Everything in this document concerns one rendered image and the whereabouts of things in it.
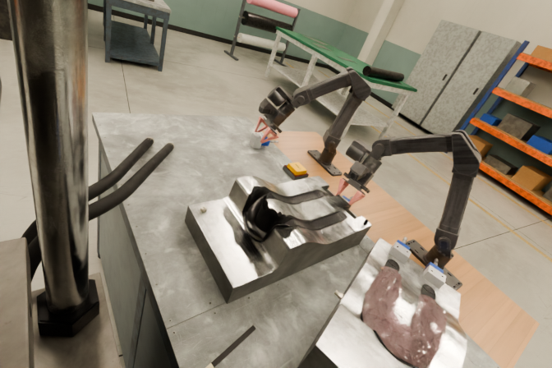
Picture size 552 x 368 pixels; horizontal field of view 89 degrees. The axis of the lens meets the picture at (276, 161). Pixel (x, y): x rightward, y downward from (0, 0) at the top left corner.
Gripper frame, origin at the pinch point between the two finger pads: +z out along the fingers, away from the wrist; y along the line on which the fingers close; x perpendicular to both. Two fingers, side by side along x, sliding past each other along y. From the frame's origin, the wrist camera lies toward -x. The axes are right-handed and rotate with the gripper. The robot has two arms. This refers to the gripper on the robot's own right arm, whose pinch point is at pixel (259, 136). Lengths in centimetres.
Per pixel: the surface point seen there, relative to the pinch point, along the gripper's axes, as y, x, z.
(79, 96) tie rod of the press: 65, -71, -4
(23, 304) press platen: 76, -65, 15
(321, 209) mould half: 50, -1, -4
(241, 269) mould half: 65, -27, 14
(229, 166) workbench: 16.9, -13.0, 12.8
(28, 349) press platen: 81, -64, 14
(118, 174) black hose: 33, -49, 25
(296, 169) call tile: 22.8, 7.8, -3.5
